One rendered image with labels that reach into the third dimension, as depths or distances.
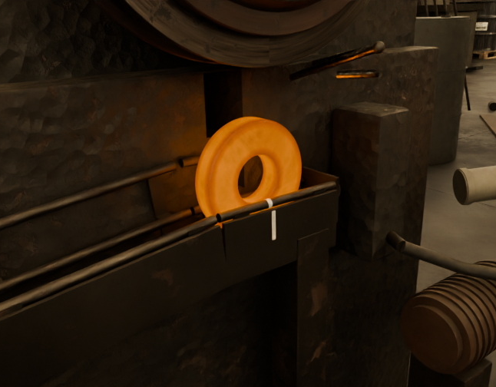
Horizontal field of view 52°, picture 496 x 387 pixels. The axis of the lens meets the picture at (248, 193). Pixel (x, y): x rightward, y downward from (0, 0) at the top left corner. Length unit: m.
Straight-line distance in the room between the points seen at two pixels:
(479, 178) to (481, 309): 0.20
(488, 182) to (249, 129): 0.42
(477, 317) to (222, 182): 0.43
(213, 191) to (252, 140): 0.08
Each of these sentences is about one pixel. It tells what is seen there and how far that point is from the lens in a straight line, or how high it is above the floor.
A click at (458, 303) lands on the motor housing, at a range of 0.83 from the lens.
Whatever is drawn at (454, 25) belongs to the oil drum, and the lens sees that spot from 3.33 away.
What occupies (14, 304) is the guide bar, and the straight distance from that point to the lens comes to 0.55.
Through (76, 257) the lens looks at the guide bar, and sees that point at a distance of 0.61.
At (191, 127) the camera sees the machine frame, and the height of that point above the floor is 0.80.
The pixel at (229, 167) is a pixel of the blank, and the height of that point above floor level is 0.76.
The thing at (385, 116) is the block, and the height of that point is 0.80.
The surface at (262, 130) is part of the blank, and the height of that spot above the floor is 0.80.
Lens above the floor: 0.94
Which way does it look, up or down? 19 degrees down
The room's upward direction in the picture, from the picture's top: 1 degrees counter-clockwise
